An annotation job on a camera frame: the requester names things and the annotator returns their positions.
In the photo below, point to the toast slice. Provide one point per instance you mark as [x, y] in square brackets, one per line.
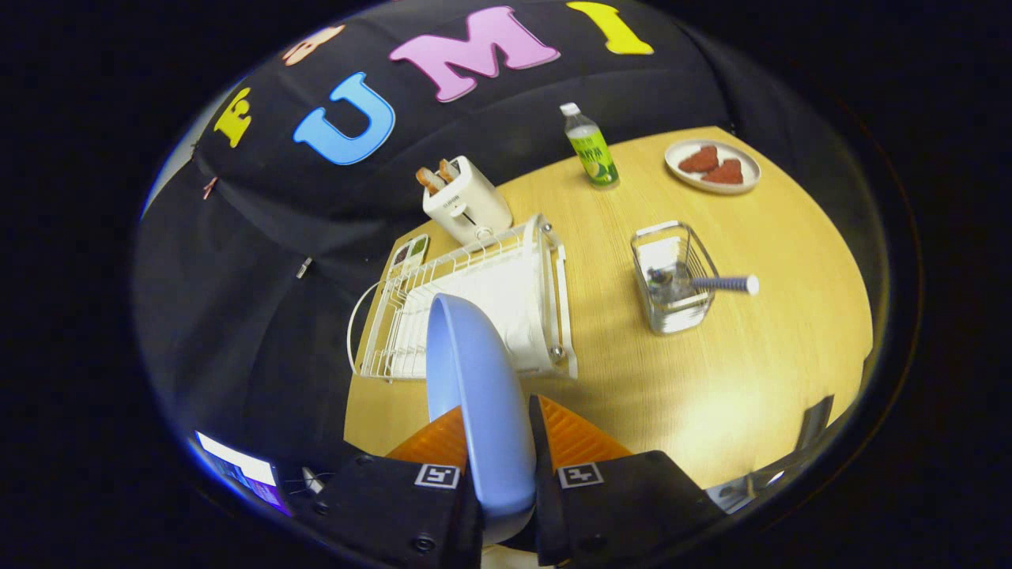
[449, 170]
[430, 181]

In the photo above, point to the blue plate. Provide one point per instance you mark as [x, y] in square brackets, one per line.
[482, 395]

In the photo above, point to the red food piece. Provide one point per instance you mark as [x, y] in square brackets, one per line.
[725, 173]
[700, 160]

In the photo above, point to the white divided grain dish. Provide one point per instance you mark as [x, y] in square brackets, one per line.
[411, 253]

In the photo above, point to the silver clip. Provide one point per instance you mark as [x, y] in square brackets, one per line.
[304, 267]

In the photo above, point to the white oval dish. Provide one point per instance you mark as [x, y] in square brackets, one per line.
[711, 186]

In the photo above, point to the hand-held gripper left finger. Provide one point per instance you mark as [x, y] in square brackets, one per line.
[395, 506]

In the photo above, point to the green label drink bottle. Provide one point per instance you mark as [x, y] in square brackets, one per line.
[593, 150]

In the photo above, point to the white toaster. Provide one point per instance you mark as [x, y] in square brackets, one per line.
[470, 201]

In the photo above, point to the pink clip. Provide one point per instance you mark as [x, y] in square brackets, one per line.
[209, 187]

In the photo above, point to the laptop screen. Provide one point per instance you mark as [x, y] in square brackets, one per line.
[245, 474]

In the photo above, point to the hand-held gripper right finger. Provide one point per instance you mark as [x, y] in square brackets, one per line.
[539, 458]

